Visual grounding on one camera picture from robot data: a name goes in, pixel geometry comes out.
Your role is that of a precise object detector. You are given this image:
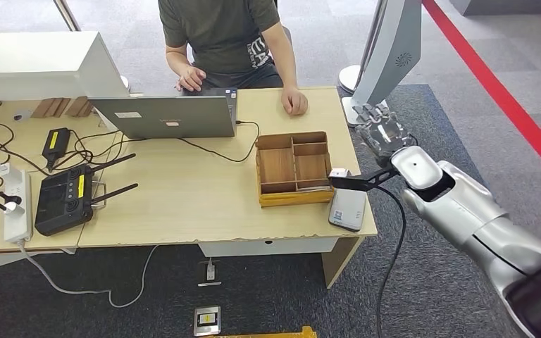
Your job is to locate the person's left hand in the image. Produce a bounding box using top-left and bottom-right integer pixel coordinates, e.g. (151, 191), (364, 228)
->
(280, 86), (309, 117)

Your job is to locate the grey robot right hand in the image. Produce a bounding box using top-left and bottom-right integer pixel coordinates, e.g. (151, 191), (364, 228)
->
(353, 103), (417, 169)

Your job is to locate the person's right hand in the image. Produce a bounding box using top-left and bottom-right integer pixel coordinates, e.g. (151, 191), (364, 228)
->
(175, 65), (208, 93)

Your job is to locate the wooden compartment organizer box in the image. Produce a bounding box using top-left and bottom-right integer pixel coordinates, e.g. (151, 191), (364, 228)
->
(255, 131), (336, 208)

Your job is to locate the person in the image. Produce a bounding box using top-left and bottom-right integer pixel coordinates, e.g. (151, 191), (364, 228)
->
(157, 0), (309, 117)

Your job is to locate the grey card reader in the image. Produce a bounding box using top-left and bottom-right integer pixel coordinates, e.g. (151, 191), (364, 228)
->
(328, 186), (368, 233)

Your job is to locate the grey laptop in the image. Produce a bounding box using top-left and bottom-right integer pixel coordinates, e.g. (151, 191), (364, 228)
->
(87, 87), (239, 139)

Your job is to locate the white kiosk stand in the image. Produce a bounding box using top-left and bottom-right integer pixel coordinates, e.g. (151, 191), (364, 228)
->
(337, 0), (423, 127)

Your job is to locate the wooden block stack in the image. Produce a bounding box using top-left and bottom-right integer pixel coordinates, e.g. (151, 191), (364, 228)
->
(65, 96), (95, 118)
(31, 96), (72, 118)

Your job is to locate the grey metal bar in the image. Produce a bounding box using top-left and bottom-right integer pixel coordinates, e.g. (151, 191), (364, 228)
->
(53, 0), (82, 32)

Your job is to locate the black power adapter yellow label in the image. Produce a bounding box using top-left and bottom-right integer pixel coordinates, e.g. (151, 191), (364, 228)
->
(42, 127), (72, 172)

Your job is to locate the large white box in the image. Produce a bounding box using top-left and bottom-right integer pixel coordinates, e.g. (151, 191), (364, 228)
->
(0, 30), (130, 101)

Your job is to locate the black remote controller with antennas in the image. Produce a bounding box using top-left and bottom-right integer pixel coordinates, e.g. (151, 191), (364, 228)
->
(33, 153), (139, 237)

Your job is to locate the floor outlet with plug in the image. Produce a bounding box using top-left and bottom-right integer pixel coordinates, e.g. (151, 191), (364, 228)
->
(197, 258), (223, 287)

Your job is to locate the black plug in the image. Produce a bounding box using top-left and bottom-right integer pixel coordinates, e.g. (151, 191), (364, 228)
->
(0, 188), (23, 206)

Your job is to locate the white power strip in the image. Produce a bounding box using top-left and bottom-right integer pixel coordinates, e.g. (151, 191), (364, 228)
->
(2, 168), (33, 244)

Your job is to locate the silver floor socket box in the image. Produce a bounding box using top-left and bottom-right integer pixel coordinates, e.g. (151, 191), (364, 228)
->
(193, 305), (222, 337)

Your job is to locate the black camera bracket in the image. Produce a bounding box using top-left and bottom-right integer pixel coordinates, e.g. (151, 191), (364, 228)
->
(328, 166), (400, 193)

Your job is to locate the black laptop cable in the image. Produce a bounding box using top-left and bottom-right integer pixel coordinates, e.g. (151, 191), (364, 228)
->
(177, 120), (261, 163)

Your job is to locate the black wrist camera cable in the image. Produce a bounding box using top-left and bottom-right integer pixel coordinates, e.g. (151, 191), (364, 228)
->
(375, 185), (408, 338)

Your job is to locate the black adapter cable bundle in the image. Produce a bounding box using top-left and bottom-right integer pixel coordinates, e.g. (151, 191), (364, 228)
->
(49, 129), (149, 172)

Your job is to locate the white power strip cable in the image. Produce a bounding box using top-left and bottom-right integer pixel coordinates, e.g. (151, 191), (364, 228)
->
(18, 242), (159, 309)

